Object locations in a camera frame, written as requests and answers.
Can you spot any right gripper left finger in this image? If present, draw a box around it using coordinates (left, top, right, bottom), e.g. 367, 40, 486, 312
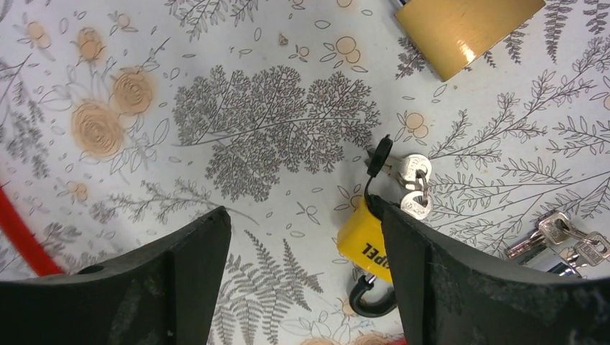
1, 207, 232, 344

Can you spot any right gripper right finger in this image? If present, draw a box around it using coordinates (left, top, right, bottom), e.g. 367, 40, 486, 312
381, 206, 609, 344

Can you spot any yellow padlock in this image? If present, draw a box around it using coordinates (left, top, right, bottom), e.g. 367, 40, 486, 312
337, 136, 397, 318

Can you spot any yellow padlock key pair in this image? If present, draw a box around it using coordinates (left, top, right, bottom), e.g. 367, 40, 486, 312
380, 154, 433, 221

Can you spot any red cable lock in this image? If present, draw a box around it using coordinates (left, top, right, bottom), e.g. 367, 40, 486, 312
1, 186, 64, 276

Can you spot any long shackle brass padlock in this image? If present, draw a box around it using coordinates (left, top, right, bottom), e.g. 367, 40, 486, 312
395, 0, 545, 81

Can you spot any floral table mat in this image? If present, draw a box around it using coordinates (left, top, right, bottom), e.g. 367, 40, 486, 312
1, 1, 609, 344

